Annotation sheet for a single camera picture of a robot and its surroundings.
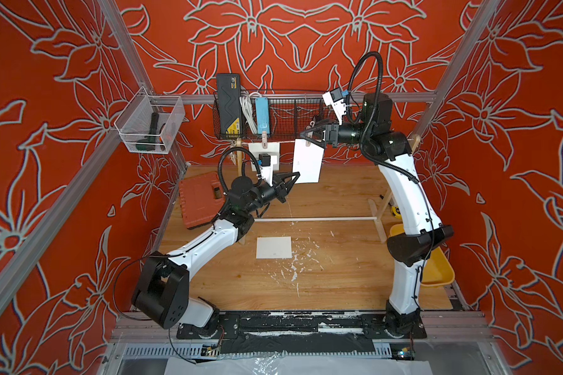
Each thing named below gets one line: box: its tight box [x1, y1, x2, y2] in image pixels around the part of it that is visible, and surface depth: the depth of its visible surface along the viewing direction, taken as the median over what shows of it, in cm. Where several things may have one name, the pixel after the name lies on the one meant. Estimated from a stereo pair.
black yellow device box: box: [216, 73, 243, 135], surface depth 89 cm
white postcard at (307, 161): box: [292, 138, 325, 184], surface depth 70 cm
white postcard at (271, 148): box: [247, 142, 280, 172], surface depth 67 cm
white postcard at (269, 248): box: [256, 235, 293, 260], surface depth 94 cm
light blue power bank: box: [254, 96, 270, 135], surface depth 92 cm
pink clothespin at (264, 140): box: [261, 130, 269, 150], surface depth 66 cm
